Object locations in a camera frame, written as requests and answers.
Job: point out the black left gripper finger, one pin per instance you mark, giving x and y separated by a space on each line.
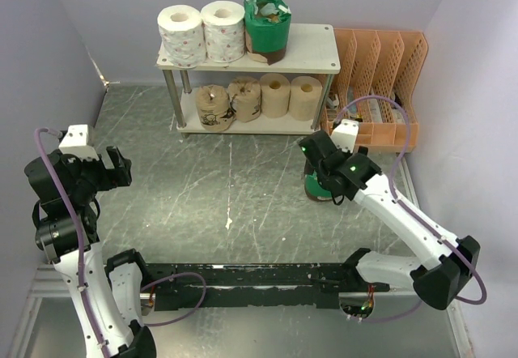
116 157
125 177

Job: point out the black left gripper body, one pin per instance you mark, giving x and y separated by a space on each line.
89 175

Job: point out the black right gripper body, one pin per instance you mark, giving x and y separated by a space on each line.
321 176

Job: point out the green paper roll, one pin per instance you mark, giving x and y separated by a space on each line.
312 188

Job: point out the tan unwrapped paper roll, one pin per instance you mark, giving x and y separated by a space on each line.
275 95
305 96

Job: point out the brown roll with cartoon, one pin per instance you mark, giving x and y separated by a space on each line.
245 98

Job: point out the brown roll white label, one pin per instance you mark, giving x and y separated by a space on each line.
213 108

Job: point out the white paper roll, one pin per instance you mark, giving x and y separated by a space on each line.
181 31

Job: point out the green roll brown band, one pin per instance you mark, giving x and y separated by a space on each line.
267 25

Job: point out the white roll with red dots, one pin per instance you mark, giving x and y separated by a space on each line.
223 23

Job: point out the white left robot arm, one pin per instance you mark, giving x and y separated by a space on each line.
106 295

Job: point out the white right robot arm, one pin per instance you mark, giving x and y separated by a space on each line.
442 263

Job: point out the white two-tier shelf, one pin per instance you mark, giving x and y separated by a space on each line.
311 50

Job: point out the grey white tape dispenser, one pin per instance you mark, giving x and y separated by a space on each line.
332 101

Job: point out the white packets in organizer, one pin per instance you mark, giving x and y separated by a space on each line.
375 110

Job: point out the black item in organizer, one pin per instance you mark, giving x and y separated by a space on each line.
397 99

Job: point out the orange plastic file organizer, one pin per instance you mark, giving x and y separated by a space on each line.
378 62

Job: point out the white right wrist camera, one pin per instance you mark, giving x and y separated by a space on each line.
344 134

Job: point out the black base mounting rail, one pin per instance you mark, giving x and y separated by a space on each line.
259 285

